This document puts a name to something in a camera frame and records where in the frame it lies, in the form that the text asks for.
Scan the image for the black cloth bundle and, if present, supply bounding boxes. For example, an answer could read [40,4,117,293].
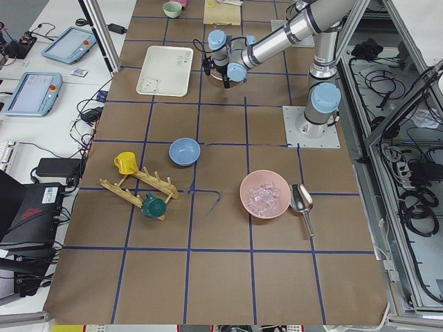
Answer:
[351,38,383,61]

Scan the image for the cream bear tray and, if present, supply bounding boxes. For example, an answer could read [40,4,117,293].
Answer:
[136,46,193,97]

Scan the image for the light green cup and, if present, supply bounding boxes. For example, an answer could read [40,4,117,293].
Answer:
[163,1,182,19]

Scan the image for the black power adapter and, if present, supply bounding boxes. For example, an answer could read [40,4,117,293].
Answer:
[30,158,80,186]

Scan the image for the yellow mug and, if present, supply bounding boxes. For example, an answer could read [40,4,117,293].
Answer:
[114,151,138,175]

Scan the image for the aluminium frame post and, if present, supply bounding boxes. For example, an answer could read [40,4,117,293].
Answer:
[78,0,121,73]

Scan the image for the small black power brick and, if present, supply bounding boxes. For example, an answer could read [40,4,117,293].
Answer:
[107,24,127,35]

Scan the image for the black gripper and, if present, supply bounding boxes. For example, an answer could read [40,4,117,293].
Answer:
[203,56,230,89]

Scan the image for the brown paper table cover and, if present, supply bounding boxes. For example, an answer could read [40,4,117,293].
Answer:
[44,1,387,325]

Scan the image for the black computer box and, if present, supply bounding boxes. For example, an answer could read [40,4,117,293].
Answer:
[1,171,64,252]

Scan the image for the upper blue teach pendant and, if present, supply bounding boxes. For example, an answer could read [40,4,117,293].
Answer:
[42,26,96,64]

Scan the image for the metal scoop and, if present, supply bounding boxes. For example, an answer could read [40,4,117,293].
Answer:
[290,184,314,237]

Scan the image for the lower blue teach pendant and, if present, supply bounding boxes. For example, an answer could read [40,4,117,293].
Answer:
[4,72,63,117]

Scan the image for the pink bowl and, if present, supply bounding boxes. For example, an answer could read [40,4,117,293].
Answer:
[239,169,291,219]

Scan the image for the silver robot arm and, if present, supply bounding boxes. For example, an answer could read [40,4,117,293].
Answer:
[201,1,354,138]

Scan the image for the white round plate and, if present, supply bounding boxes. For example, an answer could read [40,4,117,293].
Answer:
[207,70,224,89]

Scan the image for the wooden mug rack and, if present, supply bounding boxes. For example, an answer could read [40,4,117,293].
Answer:
[99,165,181,221]

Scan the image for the blue teach pendant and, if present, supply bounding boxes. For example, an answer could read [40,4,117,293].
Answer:
[4,72,63,117]
[42,26,96,64]

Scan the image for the blue bowl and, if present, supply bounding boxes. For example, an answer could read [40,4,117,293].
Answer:
[169,138,201,167]

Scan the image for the wooden cutting board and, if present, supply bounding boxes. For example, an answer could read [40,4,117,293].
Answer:
[204,1,242,26]

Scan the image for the dark green mug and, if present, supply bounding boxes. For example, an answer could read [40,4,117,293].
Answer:
[141,193,166,218]

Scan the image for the clear ice cubes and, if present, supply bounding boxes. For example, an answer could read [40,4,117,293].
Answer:
[246,183,281,216]

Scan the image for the white keyboard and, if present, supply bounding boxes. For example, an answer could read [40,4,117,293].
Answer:
[0,140,19,173]

